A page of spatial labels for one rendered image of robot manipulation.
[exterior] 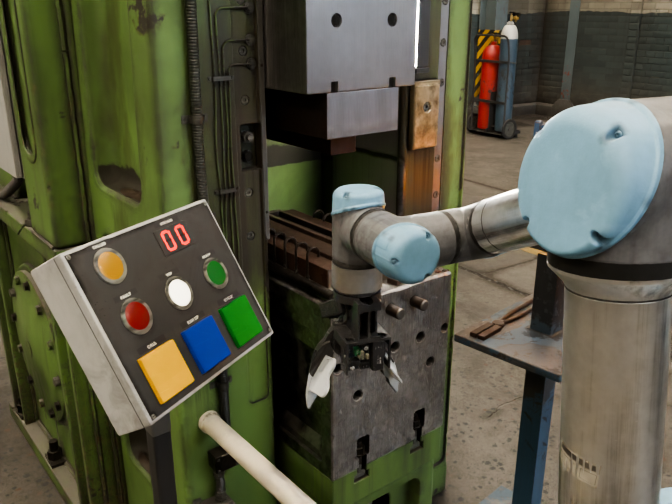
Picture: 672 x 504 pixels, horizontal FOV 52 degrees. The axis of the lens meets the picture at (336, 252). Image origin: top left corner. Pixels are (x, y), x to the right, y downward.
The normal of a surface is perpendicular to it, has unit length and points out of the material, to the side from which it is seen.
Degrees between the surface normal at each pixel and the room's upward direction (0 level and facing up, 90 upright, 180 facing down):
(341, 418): 90
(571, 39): 90
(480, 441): 0
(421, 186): 90
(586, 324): 89
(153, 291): 60
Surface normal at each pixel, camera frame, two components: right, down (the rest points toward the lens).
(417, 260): 0.45, 0.29
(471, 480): 0.00, -0.94
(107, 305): 0.77, -0.34
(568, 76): -0.83, 0.18
